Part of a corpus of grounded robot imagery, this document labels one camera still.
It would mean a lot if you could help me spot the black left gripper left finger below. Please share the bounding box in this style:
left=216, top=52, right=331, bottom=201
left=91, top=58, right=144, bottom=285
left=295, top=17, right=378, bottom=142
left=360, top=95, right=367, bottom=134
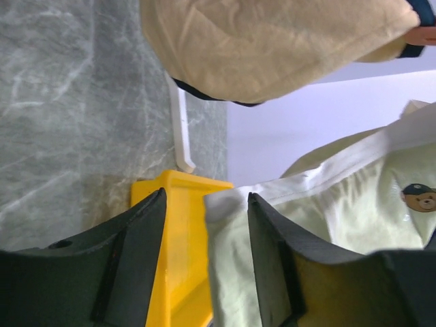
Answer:
left=1, top=189, right=167, bottom=326

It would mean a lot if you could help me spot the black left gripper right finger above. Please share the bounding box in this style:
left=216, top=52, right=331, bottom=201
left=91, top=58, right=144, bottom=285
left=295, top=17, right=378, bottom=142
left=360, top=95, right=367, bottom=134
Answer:
left=248, top=193, right=435, bottom=326

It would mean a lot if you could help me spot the pale green white underwear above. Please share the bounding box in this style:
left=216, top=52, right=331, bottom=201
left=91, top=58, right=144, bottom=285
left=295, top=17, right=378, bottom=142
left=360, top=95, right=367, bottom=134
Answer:
left=204, top=101, right=435, bottom=326

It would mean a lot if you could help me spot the pink round clip hanger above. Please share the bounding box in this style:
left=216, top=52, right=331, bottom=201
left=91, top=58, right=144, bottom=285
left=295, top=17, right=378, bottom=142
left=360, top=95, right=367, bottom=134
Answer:
left=404, top=26, right=436, bottom=46

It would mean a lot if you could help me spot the yellow plastic tray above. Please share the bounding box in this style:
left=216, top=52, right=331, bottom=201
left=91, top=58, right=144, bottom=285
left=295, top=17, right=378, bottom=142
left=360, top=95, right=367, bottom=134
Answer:
left=131, top=170, right=233, bottom=327

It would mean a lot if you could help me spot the silver white clothes rack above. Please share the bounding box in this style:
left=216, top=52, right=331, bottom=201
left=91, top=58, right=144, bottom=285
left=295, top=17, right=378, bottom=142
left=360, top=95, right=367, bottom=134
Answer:
left=165, top=73, right=196, bottom=174

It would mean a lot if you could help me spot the beige hanging garment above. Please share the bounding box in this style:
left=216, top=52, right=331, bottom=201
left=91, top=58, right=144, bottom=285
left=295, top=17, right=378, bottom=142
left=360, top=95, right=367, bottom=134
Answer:
left=140, top=0, right=435, bottom=107

